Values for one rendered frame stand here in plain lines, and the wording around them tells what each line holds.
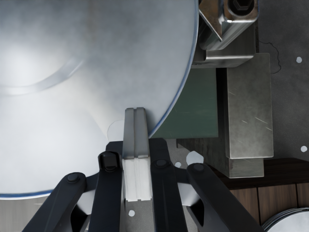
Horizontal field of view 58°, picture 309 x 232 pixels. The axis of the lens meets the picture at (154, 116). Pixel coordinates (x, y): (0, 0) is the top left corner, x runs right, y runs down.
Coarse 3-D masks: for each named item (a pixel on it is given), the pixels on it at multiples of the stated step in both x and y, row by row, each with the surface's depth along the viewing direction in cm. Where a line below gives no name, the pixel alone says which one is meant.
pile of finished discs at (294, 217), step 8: (296, 208) 66; (304, 208) 65; (272, 216) 66; (280, 216) 64; (288, 216) 63; (296, 216) 64; (304, 216) 64; (264, 224) 66; (272, 224) 64; (280, 224) 64; (288, 224) 64; (296, 224) 64; (304, 224) 64
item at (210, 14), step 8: (208, 0) 22; (216, 0) 22; (200, 8) 22; (208, 8) 22; (216, 8) 22; (208, 16) 22; (216, 16) 22; (208, 24) 22; (216, 24) 22; (216, 32) 22
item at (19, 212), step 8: (0, 200) 22; (8, 200) 22; (16, 200) 22; (24, 200) 22; (32, 200) 22; (40, 200) 22; (0, 208) 22; (8, 208) 22; (16, 208) 22; (24, 208) 22; (32, 208) 22; (0, 216) 22; (8, 216) 22; (16, 216) 22; (24, 216) 22; (32, 216) 22; (0, 224) 22; (8, 224) 22; (16, 224) 22; (24, 224) 22; (88, 224) 22
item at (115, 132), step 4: (120, 120) 22; (124, 120) 22; (112, 124) 22; (116, 124) 22; (120, 124) 22; (112, 128) 22; (116, 128) 22; (120, 128) 22; (108, 132) 22; (112, 132) 22; (116, 132) 22; (120, 132) 22; (108, 136) 22; (112, 136) 22; (116, 136) 22; (120, 136) 22; (112, 140) 22; (116, 140) 22; (120, 140) 22
